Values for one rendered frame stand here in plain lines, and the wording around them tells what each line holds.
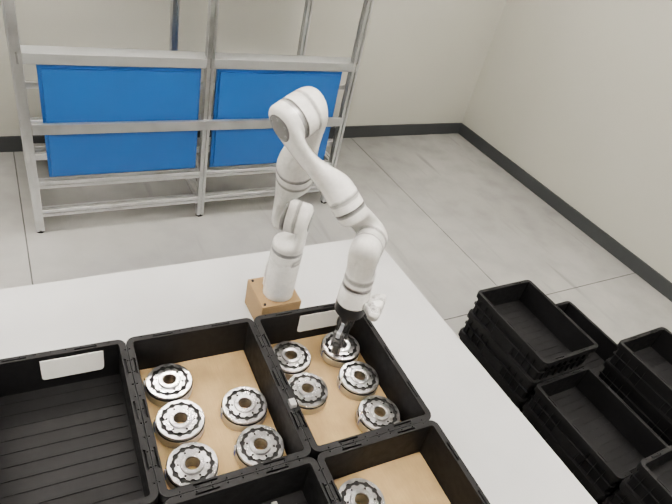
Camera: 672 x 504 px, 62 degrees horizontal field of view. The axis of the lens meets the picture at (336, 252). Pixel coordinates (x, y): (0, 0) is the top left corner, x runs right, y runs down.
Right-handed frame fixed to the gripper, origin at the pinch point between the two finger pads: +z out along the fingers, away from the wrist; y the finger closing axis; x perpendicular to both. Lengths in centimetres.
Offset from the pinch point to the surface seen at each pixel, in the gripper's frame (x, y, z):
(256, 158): -97, -165, 53
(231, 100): -110, -151, 17
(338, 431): 8.1, 19.3, 8.1
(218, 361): -25.8, 14.5, 8.0
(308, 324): -9.9, -4.2, 2.7
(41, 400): -53, 43, 8
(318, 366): -3.1, 3.3, 7.9
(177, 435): -22.3, 38.5, 5.4
